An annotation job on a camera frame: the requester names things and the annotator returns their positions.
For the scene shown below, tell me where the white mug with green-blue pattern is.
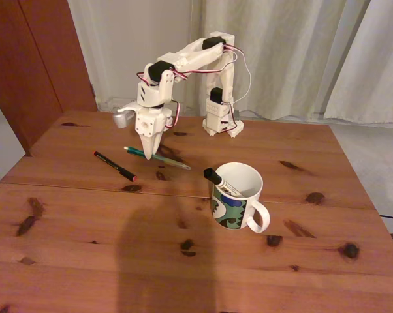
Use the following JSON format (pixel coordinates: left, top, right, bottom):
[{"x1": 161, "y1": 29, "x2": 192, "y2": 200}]
[{"x1": 211, "y1": 162, "x2": 271, "y2": 235}]

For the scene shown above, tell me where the short servo cable loop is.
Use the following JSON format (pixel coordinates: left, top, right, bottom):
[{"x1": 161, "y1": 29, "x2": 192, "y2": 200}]
[{"x1": 165, "y1": 99, "x2": 183, "y2": 131}]

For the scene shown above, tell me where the wide white curtain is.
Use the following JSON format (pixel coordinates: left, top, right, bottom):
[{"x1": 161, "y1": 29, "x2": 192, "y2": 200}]
[{"x1": 189, "y1": 0, "x2": 370, "y2": 122}]

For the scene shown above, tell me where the white marker with black cap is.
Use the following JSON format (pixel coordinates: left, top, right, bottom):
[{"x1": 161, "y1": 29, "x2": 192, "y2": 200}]
[{"x1": 202, "y1": 167, "x2": 245, "y2": 198}]

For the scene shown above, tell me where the narrow white curtain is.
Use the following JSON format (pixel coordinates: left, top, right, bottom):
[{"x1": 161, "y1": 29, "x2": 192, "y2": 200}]
[{"x1": 322, "y1": 0, "x2": 393, "y2": 124}]

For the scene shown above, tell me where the green mechanical pencil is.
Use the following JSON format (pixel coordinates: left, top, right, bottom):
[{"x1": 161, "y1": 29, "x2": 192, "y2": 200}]
[{"x1": 123, "y1": 145, "x2": 193, "y2": 171}]

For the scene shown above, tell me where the brown wooden cabinet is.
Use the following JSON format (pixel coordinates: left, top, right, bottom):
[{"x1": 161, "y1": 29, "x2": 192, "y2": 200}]
[{"x1": 0, "y1": 0, "x2": 99, "y2": 158}]

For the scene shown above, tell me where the black pen with red end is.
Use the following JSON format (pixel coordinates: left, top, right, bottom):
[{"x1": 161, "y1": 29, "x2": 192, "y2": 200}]
[{"x1": 93, "y1": 150, "x2": 138, "y2": 183}]

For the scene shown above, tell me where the silver white camera box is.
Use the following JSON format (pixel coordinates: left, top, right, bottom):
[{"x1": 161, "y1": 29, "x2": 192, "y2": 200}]
[{"x1": 111, "y1": 108, "x2": 134, "y2": 129}]

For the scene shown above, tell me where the long servo cable loop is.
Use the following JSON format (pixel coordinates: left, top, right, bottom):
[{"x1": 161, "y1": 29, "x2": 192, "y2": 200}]
[{"x1": 221, "y1": 45, "x2": 253, "y2": 105}]

